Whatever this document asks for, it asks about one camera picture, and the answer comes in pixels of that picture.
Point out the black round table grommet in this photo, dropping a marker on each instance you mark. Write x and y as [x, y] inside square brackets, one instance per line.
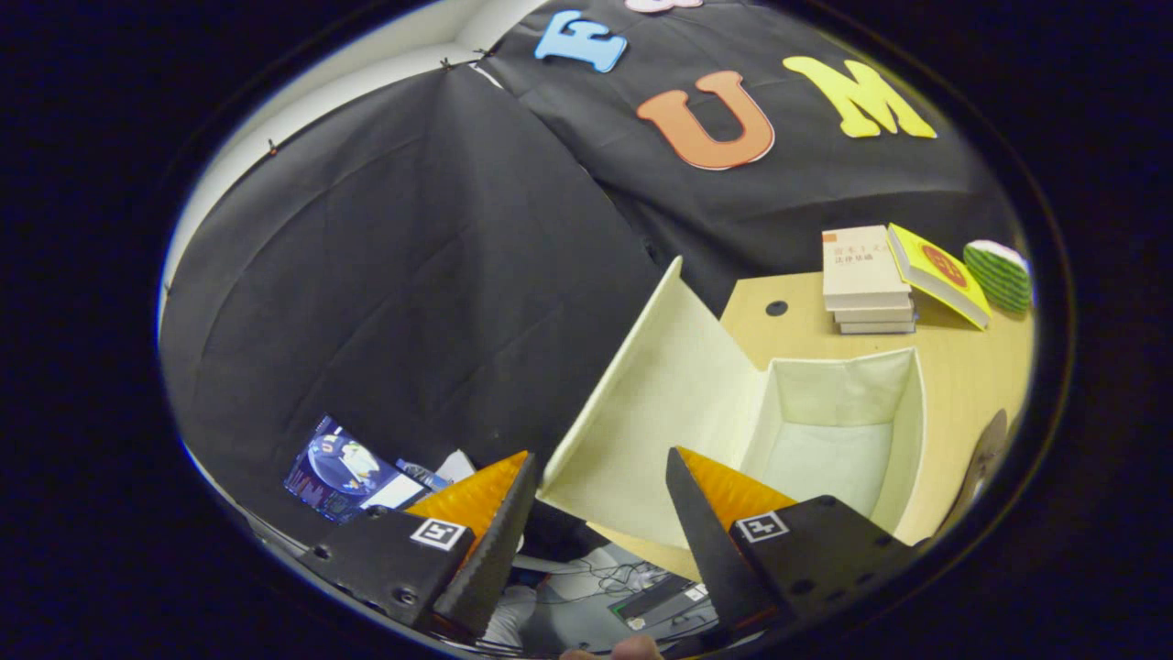
[776, 308]

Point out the blue printed picture board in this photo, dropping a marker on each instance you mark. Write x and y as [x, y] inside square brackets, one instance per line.
[344, 467]

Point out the dark electronic device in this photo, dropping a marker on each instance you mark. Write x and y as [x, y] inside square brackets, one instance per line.
[664, 600]

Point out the yellow book with red circle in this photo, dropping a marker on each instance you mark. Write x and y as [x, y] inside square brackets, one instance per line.
[939, 270]

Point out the green striped watermelon cushion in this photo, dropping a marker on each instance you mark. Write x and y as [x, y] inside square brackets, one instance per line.
[1001, 273]

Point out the thin book with blue edge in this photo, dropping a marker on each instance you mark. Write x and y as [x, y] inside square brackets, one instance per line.
[878, 327]

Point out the beige thick book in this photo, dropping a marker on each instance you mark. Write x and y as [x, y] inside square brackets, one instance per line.
[861, 266]

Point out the cream fabric storage box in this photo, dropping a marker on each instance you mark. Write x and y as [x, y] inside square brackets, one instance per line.
[660, 412]

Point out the clear water bottle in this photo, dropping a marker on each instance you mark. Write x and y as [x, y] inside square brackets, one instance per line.
[423, 473]

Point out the brown fuzzy shoe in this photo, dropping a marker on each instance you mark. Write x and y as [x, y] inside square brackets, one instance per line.
[985, 458]

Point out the black backdrop cloth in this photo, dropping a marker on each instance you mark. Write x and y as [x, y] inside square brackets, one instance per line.
[412, 275]

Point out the thin white book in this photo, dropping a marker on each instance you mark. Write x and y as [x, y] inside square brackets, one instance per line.
[875, 314]

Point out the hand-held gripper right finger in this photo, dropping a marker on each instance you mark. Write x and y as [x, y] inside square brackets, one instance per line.
[710, 550]

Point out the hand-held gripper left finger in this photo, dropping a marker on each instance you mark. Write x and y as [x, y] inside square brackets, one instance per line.
[495, 550]

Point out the white flat board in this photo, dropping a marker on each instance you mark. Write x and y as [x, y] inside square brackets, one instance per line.
[455, 466]

